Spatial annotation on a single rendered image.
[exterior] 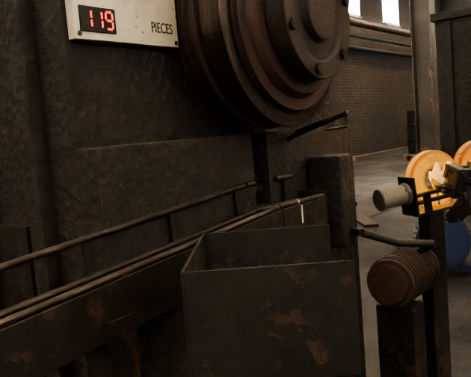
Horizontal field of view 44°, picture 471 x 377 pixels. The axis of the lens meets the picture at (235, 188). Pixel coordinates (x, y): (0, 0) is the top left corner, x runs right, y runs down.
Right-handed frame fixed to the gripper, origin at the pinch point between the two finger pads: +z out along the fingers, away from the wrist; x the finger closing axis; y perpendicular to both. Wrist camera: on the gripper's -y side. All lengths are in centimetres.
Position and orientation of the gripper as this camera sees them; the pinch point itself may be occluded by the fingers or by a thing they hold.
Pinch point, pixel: (432, 176)
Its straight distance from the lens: 170.6
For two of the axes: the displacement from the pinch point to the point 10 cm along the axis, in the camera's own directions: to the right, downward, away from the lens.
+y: 0.1, -9.2, -3.8
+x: -9.5, 1.1, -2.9
